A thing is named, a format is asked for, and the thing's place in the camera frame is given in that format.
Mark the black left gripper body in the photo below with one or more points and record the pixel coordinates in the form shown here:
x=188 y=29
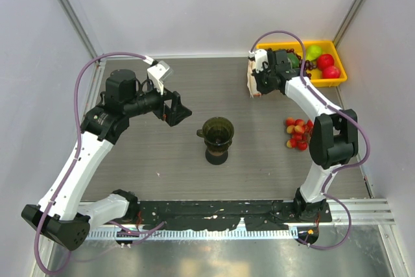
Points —
x=164 y=111

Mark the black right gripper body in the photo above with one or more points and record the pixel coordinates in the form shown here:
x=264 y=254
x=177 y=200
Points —
x=263 y=80

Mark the dark green glass dripper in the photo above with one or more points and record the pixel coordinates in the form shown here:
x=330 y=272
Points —
x=217 y=133

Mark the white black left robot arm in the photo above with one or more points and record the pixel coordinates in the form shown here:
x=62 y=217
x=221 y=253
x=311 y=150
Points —
x=58 y=215

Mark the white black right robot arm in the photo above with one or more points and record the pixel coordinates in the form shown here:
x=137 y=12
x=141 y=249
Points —
x=334 y=138

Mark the orange white filter paper pack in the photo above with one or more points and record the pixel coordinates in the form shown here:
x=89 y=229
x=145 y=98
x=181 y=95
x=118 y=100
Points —
x=251 y=82

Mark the red black coffee server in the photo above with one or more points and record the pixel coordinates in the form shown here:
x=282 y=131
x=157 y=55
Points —
x=217 y=154

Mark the dark red grape bunch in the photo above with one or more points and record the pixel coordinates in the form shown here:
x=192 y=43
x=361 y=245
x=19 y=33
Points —
x=308 y=67

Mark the green pear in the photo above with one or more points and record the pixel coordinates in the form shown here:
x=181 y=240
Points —
x=313 y=52

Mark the red yellow lychee bunch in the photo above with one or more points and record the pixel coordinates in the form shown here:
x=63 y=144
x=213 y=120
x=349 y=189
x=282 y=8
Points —
x=300 y=132

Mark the red pink apple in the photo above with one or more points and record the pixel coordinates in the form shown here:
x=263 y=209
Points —
x=331 y=72

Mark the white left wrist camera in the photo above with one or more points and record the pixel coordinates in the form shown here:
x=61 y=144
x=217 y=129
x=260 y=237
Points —
x=158 y=74

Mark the white slotted cable duct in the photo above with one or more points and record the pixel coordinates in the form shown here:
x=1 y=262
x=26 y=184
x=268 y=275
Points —
x=111 y=232

